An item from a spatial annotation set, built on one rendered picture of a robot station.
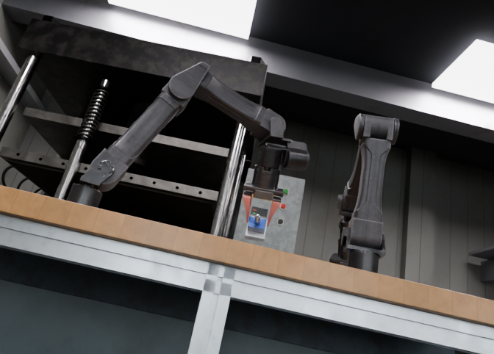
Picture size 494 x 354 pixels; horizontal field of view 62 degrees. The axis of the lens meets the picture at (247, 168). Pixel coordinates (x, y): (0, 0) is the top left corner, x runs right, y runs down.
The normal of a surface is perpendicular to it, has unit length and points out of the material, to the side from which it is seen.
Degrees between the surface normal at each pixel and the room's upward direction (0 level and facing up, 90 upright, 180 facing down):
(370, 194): 97
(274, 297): 90
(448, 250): 90
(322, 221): 90
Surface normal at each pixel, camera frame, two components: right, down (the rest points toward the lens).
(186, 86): 0.39, -0.28
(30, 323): 0.04, -0.38
